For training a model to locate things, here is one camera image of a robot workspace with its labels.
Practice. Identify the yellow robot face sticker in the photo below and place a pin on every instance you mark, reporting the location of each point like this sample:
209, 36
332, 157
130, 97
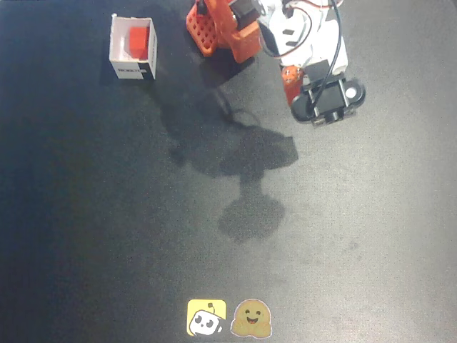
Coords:
206, 317

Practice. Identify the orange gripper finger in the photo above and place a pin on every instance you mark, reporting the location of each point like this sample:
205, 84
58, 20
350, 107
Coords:
293, 84

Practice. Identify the white and orange robot arm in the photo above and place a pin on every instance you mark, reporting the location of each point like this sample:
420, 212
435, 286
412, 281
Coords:
303, 32

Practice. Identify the orange robot base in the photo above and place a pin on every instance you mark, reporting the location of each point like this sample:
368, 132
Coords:
214, 32

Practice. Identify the white cardboard box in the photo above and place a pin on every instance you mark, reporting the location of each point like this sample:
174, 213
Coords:
121, 35

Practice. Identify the hugging face emoji sticker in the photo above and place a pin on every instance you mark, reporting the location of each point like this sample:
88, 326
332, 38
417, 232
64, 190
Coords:
251, 318

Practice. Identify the red wooden cube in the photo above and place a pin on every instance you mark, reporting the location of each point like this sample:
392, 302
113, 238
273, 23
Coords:
138, 43

